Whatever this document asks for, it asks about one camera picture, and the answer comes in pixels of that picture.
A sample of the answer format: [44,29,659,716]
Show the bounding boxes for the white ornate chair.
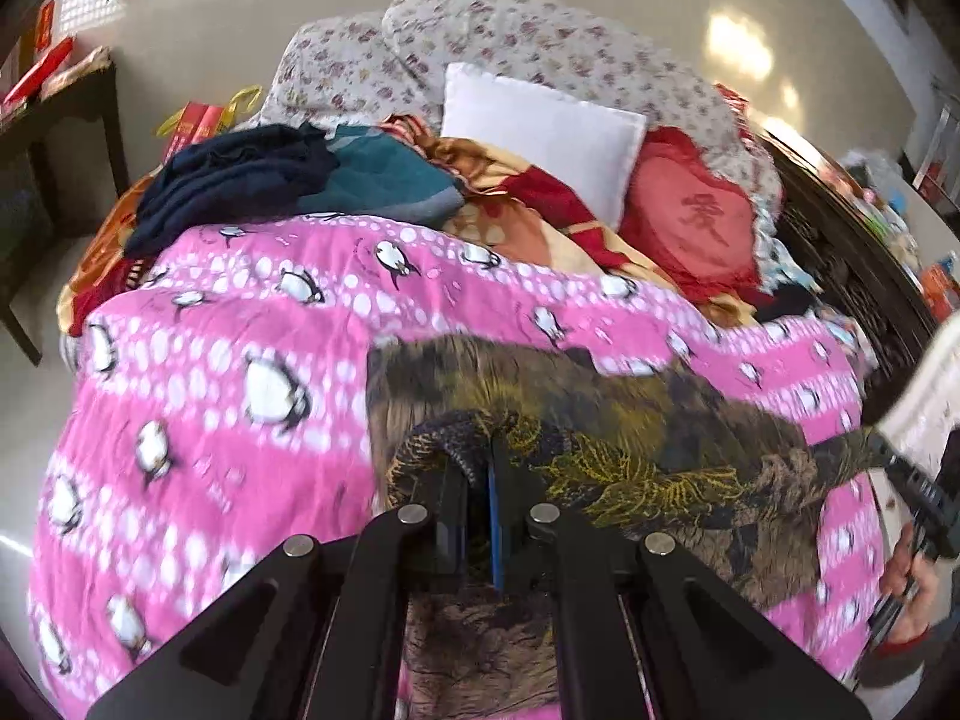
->
[875,314,960,478]

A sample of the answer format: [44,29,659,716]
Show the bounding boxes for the red heart cushion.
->
[619,127,760,302]

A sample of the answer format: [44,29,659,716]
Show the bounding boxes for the red yellow shopping bag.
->
[155,86,263,163]

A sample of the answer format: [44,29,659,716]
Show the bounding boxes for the person hand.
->
[878,523,939,645]

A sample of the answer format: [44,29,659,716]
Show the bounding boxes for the dark carved wooden headboard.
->
[760,135,937,422]

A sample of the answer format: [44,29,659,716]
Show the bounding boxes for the dark floral patterned garment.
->
[366,335,884,676]

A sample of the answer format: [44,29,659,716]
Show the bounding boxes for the white square pillow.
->
[441,62,647,227]

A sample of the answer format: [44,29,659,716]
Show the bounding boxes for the dark wooden side table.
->
[2,57,130,364]

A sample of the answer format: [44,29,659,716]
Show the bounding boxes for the pink penguin blanket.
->
[28,216,862,718]

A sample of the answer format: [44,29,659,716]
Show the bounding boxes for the teal folded clothing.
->
[296,125,464,229]

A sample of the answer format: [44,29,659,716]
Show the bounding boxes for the red box on table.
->
[2,36,75,107]

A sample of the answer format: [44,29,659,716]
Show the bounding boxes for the navy blue folded clothing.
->
[124,124,338,259]

